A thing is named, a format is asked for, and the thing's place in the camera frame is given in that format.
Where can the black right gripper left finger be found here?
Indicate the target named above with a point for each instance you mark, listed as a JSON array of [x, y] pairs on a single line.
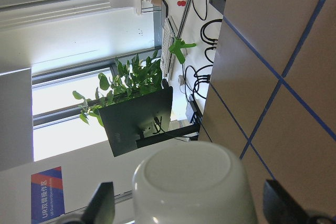
[[101, 208]]

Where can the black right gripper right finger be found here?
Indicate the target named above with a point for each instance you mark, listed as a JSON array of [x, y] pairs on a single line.
[[280, 207]]

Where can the white plastic cup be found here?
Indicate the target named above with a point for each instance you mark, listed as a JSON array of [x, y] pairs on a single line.
[[198, 182]]

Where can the black computer monitor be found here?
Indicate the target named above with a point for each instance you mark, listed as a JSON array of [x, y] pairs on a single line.
[[141, 121]]

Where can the brown paper table cover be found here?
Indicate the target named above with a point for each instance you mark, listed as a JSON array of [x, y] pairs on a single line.
[[271, 98]]

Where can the green potted plant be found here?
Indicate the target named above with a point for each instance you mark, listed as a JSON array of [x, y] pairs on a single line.
[[135, 78]]

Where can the white keyboard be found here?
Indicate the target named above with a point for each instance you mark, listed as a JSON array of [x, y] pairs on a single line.
[[168, 59]]

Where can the small red object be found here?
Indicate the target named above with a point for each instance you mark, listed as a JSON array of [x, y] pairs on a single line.
[[181, 3]]

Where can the blue red wall sign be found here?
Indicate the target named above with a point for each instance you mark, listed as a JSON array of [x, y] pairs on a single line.
[[47, 195]]

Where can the green handled reach grabber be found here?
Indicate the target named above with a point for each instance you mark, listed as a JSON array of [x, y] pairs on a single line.
[[179, 43]]

